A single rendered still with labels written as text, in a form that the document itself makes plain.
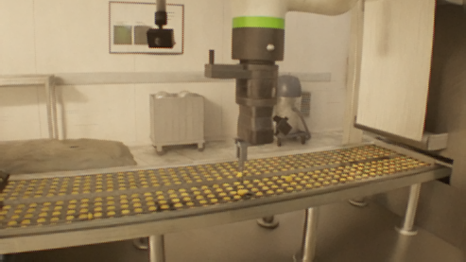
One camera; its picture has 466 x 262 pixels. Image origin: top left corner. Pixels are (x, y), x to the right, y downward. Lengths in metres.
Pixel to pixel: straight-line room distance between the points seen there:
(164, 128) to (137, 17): 1.43
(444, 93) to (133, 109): 3.84
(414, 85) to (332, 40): 4.67
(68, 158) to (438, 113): 0.76
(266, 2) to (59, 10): 3.82
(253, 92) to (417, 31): 0.36
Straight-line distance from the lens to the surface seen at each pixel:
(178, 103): 3.74
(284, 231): 0.72
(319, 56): 5.20
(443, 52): 0.76
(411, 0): 0.74
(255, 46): 0.52
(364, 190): 0.60
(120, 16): 4.20
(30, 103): 4.32
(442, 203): 0.78
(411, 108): 0.72
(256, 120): 0.54
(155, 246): 0.49
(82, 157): 0.67
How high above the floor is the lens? 1.16
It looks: 11 degrees down
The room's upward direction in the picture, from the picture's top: 1 degrees clockwise
